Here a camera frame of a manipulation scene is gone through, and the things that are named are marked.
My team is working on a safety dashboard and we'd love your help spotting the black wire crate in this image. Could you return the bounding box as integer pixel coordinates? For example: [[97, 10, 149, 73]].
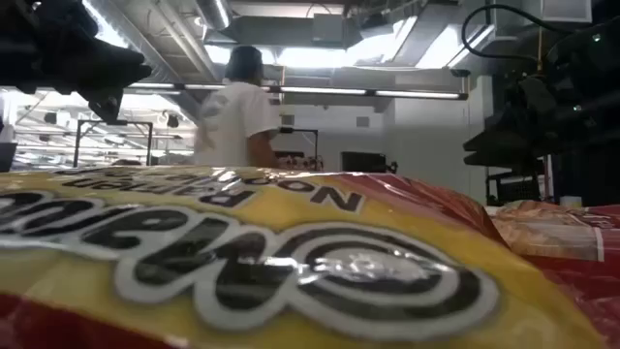
[[485, 169, 544, 206]]

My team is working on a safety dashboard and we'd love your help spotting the black background rig frame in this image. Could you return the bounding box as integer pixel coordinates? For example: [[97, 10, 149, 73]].
[[72, 118, 154, 169], [278, 126, 321, 172]]

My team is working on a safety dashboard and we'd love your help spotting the red Maruchan noodle packet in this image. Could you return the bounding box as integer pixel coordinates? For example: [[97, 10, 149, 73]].
[[0, 164, 605, 349], [483, 199, 620, 348]]

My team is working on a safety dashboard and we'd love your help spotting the silver ventilation duct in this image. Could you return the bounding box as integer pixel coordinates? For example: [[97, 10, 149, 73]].
[[193, 0, 233, 31]]

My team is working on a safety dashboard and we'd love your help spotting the black bar with light strips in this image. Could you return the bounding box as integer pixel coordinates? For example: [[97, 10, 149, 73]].
[[124, 81, 470, 102]]

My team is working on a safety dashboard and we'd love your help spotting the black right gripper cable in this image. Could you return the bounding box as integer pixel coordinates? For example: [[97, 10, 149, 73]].
[[459, 3, 590, 63]]

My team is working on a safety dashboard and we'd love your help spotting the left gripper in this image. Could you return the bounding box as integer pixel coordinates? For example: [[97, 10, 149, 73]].
[[0, 0, 154, 125]]

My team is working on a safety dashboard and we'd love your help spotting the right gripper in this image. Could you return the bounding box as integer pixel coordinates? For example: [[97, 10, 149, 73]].
[[463, 72, 587, 171]]

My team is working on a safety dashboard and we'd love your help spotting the person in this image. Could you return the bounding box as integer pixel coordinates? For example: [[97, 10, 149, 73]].
[[192, 45, 283, 170]]

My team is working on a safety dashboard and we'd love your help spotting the black monitor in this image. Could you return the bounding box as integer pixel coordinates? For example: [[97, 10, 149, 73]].
[[340, 150, 399, 175]]

